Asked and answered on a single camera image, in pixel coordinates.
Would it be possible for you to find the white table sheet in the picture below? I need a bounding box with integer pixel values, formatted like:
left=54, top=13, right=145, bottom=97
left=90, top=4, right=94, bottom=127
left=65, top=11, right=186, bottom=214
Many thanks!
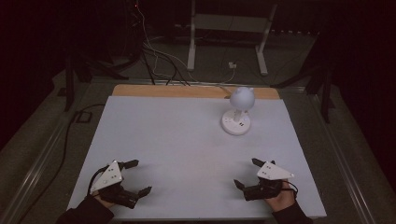
left=66, top=95, right=328, bottom=221

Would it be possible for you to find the white round table lamp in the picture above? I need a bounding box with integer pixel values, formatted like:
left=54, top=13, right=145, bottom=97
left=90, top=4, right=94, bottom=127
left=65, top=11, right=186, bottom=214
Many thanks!
left=220, top=86, right=256, bottom=136

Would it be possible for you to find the hand-held gripper black cable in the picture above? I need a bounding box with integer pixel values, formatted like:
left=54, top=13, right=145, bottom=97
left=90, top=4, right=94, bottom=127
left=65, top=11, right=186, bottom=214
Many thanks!
left=86, top=165, right=110, bottom=196
left=281, top=179, right=299, bottom=200

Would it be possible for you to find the left hand-held gripper black cable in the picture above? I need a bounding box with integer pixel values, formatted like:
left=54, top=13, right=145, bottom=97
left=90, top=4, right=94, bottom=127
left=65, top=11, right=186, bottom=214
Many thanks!
left=86, top=165, right=110, bottom=196

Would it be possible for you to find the person's right hand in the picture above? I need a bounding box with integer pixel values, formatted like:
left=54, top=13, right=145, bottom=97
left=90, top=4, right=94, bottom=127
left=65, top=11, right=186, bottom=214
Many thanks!
left=263, top=179, right=297, bottom=214

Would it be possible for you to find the bundle of black cables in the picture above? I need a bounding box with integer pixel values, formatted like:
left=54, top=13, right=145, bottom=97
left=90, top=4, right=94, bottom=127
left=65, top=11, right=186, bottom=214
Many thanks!
left=140, top=43, right=191, bottom=87

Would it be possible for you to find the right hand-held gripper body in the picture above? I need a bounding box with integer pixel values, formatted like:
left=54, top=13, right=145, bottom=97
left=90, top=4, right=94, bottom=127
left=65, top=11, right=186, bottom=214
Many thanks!
left=243, top=161, right=295, bottom=202

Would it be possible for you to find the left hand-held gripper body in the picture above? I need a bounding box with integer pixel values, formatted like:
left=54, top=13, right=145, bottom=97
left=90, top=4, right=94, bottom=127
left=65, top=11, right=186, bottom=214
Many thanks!
left=90, top=160, right=141, bottom=210

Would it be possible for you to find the small black floor box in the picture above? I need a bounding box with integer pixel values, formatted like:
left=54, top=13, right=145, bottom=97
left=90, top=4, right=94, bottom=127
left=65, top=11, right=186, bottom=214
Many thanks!
left=75, top=111, right=93, bottom=124

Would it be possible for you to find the black tripod stand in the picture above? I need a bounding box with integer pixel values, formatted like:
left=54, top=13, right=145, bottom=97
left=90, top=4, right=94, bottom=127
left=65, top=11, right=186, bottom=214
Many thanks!
left=270, top=62, right=336, bottom=124
left=64, top=46, right=130, bottom=112

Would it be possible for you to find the black floor cable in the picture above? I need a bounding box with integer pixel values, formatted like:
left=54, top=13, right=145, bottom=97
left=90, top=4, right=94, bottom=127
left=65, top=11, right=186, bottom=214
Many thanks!
left=17, top=103, right=106, bottom=224

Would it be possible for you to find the white lamp cable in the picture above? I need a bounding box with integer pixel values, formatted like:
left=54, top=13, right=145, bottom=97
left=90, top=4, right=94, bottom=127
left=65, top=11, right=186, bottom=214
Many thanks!
left=218, top=66, right=237, bottom=98

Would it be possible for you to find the white metal stand frame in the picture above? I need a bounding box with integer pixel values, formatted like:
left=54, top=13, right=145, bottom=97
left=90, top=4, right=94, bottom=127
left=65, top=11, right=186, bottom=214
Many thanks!
left=186, top=0, right=279, bottom=77

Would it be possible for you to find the person's left hand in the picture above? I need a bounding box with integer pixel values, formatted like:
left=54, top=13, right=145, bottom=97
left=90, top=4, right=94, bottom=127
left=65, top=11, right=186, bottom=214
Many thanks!
left=92, top=192, right=118, bottom=209

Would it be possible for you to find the long white cable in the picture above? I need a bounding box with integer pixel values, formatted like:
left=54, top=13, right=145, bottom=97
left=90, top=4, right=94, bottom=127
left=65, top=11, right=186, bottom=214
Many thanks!
left=135, top=3, right=204, bottom=84

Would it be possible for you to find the right hand-held gripper black cable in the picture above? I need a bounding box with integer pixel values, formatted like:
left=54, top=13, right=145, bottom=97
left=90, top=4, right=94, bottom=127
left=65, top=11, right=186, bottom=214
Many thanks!
left=281, top=179, right=299, bottom=200

